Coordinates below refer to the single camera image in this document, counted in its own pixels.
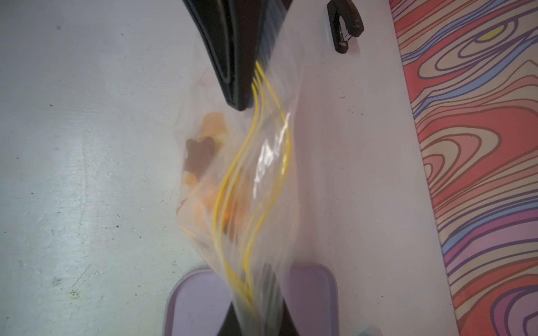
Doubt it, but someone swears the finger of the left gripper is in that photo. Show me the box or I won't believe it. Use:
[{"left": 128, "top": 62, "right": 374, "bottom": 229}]
[{"left": 184, "top": 0, "right": 267, "bottom": 111}]

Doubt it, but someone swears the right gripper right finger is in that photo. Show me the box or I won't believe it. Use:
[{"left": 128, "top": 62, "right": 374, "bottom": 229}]
[{"left": 278, "top": 304, "right": 299, "bottom": 336}]

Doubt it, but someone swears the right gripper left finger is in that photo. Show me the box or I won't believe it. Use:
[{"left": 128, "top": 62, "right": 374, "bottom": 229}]
[{"left": 217, "top": 303, "right": 242, "bottom": 336}]

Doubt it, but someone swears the brown star cookie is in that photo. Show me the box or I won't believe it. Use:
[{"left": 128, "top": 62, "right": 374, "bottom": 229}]
[{"left": 184, "top": 137, "right": 217, "bottom": 181}]

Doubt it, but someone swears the clear resealable plastic bag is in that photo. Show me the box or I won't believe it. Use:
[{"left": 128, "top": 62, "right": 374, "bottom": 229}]
[{"left": 177, "top": 1, "right": 304, "bottom": 335}]

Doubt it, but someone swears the lavender plastic tray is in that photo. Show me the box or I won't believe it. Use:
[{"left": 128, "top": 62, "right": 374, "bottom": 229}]
[{"left": 163, "top": 264, "right": 339, "bottom": 335}]

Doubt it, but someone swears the black stapler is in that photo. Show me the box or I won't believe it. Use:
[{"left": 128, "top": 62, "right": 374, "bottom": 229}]
[{"left": 326, "top": 0, "right": 364, "bottom": 54}]

